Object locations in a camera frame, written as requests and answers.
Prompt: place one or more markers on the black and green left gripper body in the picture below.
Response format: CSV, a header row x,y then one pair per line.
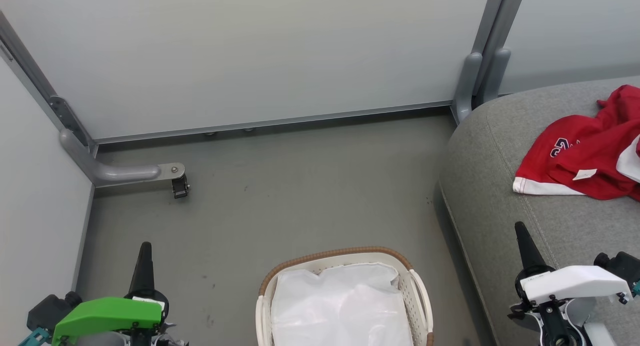
x,y
105,313

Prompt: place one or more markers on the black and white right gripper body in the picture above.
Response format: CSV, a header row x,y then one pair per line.
x,y
575,281

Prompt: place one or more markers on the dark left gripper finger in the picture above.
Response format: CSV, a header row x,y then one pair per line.
x,y
143,273

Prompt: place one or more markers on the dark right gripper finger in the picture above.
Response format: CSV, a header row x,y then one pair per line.
x,y
527,251

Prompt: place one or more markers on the red jersey with striped trim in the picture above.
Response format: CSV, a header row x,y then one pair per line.
x,y
595,151

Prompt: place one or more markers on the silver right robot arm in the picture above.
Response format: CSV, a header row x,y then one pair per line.
x,y
597,336

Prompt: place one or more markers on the white basket with brown rim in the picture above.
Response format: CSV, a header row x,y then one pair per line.
x,y
410,301

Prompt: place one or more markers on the white plastic basket liner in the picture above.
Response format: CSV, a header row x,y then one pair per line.
x,y
340,306

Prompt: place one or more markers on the black caster wheel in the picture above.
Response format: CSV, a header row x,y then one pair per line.
x,y
180,187

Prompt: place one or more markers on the grey fabric sofa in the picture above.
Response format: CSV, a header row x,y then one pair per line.
x,y
500,151

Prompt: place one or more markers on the grey tubular partition foot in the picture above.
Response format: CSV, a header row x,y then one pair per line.
x,y
120,172

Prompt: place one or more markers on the grey metal hinge plate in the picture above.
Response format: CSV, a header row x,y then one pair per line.
x,y
67,117

